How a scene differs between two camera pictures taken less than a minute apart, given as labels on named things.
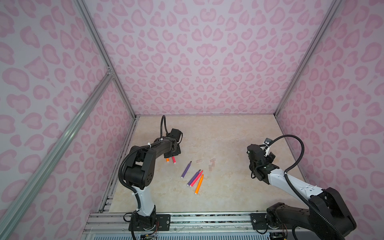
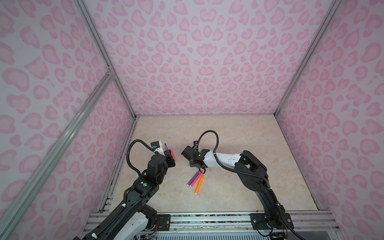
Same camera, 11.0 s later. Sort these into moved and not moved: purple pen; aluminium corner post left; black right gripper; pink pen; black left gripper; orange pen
Moved: black right gripper; black left gripper
Not moved: orange pen; pink pen; purple pen; aluminium corner post left
